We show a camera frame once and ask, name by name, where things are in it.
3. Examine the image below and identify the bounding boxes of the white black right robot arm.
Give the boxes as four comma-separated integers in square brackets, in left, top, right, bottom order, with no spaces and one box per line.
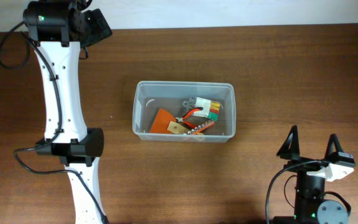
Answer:
[265,125,356,224]

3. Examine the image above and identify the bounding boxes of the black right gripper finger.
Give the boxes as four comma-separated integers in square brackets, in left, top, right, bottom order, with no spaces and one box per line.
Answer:
[324,134,343,162]
[276,125,300,161]

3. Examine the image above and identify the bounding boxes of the orange scraper wooden handle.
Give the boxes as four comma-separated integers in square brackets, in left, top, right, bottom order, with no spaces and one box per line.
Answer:
[149,108,190,135]

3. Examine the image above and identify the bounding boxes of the clear plastic container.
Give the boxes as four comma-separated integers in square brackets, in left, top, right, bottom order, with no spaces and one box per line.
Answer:
[132,81,236,142]

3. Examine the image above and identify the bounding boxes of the red handled pliers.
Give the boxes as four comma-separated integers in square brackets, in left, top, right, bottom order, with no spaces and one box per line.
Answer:
[175,107,203,129]

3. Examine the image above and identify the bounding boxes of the orange socket bit rail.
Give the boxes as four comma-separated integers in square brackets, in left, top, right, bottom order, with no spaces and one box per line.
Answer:
[183,119,216,135]

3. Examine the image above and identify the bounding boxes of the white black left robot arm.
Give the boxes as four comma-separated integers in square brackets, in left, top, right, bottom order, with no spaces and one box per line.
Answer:
[23,1,112,223]

